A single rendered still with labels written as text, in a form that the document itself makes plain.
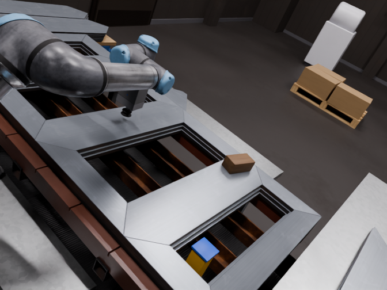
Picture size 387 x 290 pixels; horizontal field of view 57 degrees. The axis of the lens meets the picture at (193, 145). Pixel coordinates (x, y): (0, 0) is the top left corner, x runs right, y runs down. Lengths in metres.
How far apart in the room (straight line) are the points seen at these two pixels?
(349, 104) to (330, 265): 4.81
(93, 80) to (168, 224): 0.47
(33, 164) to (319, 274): 0.86
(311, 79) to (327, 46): 2.23
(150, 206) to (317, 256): 0.49
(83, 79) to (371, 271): 0.82
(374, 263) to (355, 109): 4.73
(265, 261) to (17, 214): 0.77
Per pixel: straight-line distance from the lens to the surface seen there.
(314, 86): 5.75
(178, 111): 1.66
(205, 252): 1.01
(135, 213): 1.06
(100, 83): 0.87
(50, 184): 1.13
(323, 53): 7.93
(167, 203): 1.13
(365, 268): 1.01
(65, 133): 1.29
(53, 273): 1.12
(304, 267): 0.91
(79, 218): 1.05
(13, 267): 1.12
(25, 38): 0.88
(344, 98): 5.67
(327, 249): 1.01
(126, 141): 1.36
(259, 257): 1.14
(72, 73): 0.83
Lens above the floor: 1.59
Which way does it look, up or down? 30 degrees down
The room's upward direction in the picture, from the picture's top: 25 degrees clockwise
